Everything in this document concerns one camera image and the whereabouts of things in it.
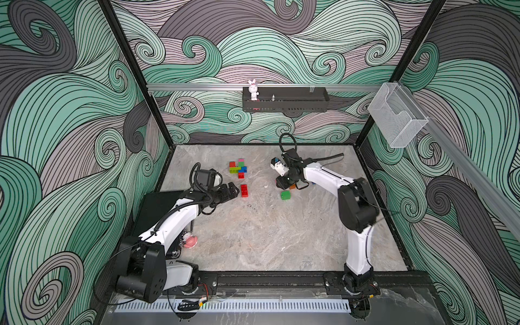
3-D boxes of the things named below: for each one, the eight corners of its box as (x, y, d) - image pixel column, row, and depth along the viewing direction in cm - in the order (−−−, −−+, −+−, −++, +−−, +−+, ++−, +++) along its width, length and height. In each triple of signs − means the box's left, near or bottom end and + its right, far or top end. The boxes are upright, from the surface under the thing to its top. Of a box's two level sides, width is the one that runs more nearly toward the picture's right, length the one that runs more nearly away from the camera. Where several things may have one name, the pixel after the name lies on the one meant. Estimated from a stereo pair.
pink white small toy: (182, 248, 84) (180, 245, 81) (185, 234, 87) (183, 231, 85) (196, 248, 84) (194, 245, 81) (198, 234, 88) (197, 231, 85)
